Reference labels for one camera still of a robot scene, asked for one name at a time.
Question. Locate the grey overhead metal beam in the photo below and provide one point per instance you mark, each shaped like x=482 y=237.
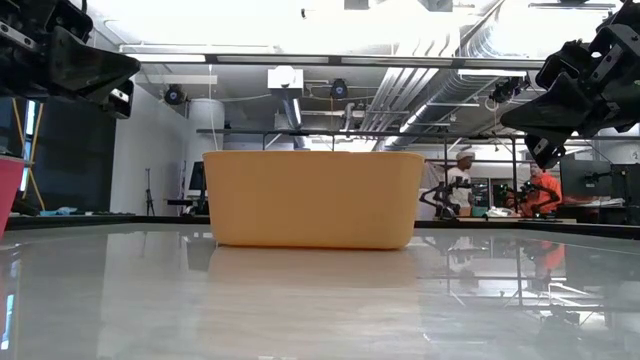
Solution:
x=275 y=59

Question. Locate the black partition panel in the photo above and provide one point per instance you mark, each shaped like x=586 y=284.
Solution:
x=75 y=160

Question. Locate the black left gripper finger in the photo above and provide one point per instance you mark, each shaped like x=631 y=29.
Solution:
x=121 y=102
x=85 y=70

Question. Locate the silver ceiling duct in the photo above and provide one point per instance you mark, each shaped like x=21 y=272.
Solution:
x=400 y=100

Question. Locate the pink rectangular lid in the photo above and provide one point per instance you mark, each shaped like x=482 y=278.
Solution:
x=7 y=190

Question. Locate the blue cloth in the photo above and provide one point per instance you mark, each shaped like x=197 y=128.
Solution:
x=59 y=211

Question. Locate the white ceiling box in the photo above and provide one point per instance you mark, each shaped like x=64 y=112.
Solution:
x=285 y=79

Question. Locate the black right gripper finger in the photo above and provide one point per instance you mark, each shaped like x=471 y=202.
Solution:
x=555 y=115
x=545 y=152

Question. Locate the black hanging spotlight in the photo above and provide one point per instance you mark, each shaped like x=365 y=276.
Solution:
x=506 y=90

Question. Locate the person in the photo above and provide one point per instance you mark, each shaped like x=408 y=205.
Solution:
x=460 y=185
x=547 y=192

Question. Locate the yellow plastic bin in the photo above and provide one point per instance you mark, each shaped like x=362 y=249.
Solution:
x=310 y=200

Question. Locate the dark computer monitor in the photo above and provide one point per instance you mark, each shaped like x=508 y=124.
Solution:
x=627 y=182
x=585 y=177
x=196 y=177

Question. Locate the black round hanging device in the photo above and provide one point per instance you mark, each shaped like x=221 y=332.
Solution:
x=174 y=96
x=339 y=89

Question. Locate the black aluminium table frame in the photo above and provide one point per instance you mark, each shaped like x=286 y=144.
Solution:
x=100 y=220

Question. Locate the black tripod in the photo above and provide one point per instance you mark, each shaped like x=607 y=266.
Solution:
x=149 y=195

